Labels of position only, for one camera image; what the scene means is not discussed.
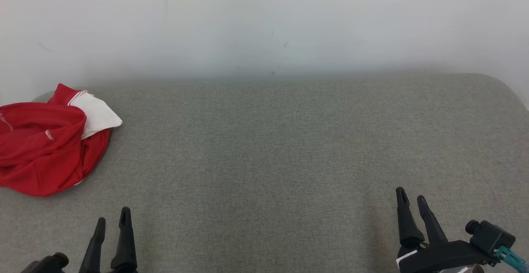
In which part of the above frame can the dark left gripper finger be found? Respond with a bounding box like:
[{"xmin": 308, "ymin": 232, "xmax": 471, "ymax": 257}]
[
  {"xmin": 79, "ymin": 218, "xmax": 106, "ymax": 273},
  {"xmin": 111, "ymin": 207, "xmax": 138, "ymax": 273}
]

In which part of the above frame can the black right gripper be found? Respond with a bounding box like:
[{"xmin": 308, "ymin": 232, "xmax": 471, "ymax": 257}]
[{"xmin": 396, "ymin": 187, "xmax": 492, "ymax": 273}]

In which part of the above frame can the red and white basketball jersey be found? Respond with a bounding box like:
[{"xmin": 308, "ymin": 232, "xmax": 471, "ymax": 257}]
[{"xmin": 0, "ymin": 84, "xmax": 123, "ymax": 170}]

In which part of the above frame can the teal camera cable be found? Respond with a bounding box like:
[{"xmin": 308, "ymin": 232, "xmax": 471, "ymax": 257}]
[{"xmin": 496, "ymin": 246, "xmax": 529, "ymax": 273}]

